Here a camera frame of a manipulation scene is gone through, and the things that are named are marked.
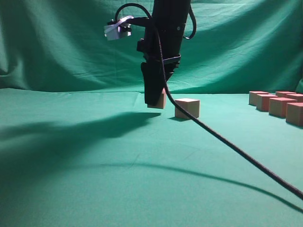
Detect green cloth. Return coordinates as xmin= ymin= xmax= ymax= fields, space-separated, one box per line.
xmin=0 ymin=0 xmax=303 ymax=227

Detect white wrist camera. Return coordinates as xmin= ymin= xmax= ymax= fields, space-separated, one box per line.
xmin=104 ymin=16 xmax=134 ymax=41

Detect black braided cable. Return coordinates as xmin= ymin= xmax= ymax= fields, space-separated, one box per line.
xmin=115 ymin=2 xmax=303 ymax=201

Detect wooden cube column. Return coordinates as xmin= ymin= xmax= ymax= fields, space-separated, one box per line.
xmin=249 ymin=91 xmax=269 ymax=106
xmin=256 ymin=94 xmax=277 ymax=112
xmin=275 ymin=91 xmax=296 ymax=97
xmin=286 ymin=103 xmax=303 ymax=127
xmin=286 ymin=93 xmax=303 ymax=103
xmin=269 ymin=97 xmax=297 ymax=118

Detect wooden cube placed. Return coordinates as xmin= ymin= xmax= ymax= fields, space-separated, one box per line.
xmin=147 ymin=89 xmax=166 ymax=109
xmin=175 ymin=98 xmax=200 ymax=119

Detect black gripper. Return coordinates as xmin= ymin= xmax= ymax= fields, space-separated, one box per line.
xmin=137 ymin=22 xmax=185 ymax=105

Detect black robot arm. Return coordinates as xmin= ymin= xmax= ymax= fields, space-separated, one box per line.
xmin=137 ymin=0 xmax=190 ymax=106

